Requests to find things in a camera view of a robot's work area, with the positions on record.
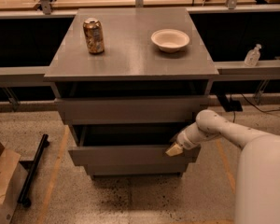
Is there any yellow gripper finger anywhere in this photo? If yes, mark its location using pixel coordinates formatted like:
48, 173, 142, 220
165, 142, 183, 157

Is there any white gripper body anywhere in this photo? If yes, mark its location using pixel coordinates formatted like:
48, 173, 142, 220
175, 126, 197, 150

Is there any grey drawer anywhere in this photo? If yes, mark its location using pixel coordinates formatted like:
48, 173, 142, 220
69, 122, 201, 166
84, 163, 188, 175
55, 96, 208, 125

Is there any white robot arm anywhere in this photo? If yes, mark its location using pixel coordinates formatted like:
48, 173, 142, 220
166, 109, 280, 224

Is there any grey bottom drawer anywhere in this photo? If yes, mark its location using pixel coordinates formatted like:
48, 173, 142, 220
84, 163, 188, 175

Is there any grey drawer cabinet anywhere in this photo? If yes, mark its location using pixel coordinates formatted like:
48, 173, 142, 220
44, 7, 219, 180

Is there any grey top drawer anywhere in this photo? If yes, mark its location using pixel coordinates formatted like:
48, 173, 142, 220
55, 96, 208, 125

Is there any white paper bowl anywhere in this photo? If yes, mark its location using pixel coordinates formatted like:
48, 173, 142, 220
151, 29, 189, 53

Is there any clear sanitizer bottle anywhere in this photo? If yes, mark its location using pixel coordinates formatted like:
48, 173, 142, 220
244, 44, 261, 66

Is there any black metal bar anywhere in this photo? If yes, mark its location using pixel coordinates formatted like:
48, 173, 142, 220
18, 134, 49, 208

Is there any crumpled soda can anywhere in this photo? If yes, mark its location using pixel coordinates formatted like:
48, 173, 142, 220
83, 18, 105, 54

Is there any cardboard box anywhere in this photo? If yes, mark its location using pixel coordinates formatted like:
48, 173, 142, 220
0, 142, 27, 224

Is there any black floor bracket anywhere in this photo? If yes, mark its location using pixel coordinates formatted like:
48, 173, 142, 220
217, 93, 243, 112

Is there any black floor cable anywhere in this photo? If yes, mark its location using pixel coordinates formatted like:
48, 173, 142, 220
231, 92, 280, 123

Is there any grey metal rail frame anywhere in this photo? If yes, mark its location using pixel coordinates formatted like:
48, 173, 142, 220
0, 0, 280, 112

